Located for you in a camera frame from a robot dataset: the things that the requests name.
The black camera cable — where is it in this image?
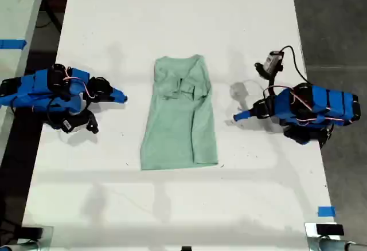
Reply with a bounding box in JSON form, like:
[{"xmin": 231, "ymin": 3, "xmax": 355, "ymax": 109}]
[{"xmin": 280, "ymin": 45, "xmax": 311, "ymax": 85}]

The long blue tape strip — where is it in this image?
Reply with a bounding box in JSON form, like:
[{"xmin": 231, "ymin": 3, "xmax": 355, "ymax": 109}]
[{"xmin": 0, "ymin": 39, "xmax": 28, "ymax": 51}]

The grey metal pipe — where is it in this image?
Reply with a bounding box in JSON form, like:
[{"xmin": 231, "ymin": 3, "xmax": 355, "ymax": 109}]
[{"xmin": 318, "ymin": 237, "xmax": 367, "ymax": 251}]

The shiny metal bracket plate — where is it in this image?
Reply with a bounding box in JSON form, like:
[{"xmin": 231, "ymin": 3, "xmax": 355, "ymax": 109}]
[{"xmin": 304, "ymin": 222, "xmax": 346, "ymax": 251}]

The small black box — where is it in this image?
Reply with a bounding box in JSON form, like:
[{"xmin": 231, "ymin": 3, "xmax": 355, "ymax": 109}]
[
  {"xmin": 315, "ymin": 223, "xmax": 345, "ymax": 237},
  {"xmin": 20, "ymin": 226, "xmax": 44, "ymax": 241}
]

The white side table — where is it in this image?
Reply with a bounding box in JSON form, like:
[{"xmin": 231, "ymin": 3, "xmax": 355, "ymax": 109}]
[{"xmin": 0, "ymin": 0, "xmax": 49, "ymax": 162}]

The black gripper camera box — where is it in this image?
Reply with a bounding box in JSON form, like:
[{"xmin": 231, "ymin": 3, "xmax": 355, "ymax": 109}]
[
  {"xmin": 253, "ymin": 50, "xmax": 285, "ymax": 80},
  {"xmin": 58, "ymin": 109, "xmax": 100, "ymax": 135}
]

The short blue tape strip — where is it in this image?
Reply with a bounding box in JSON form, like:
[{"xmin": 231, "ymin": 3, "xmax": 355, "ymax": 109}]
[{"xmin": 317, "ymin": 206, "xmax": 336, "ymax": 218}]

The pale green T-shirt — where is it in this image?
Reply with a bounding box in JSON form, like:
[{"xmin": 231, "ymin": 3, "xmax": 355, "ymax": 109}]
[{"xmin": 140, "ymin": 53, "xmax": 219, "ymax": 171}]

